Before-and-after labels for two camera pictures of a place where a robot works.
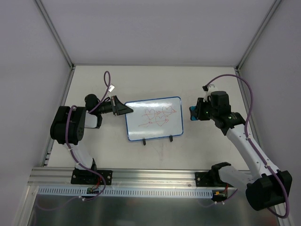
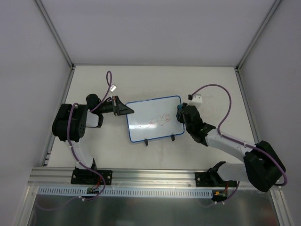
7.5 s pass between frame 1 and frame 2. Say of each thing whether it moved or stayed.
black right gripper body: moved
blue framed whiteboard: stayed
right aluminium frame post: stayed
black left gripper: stayed
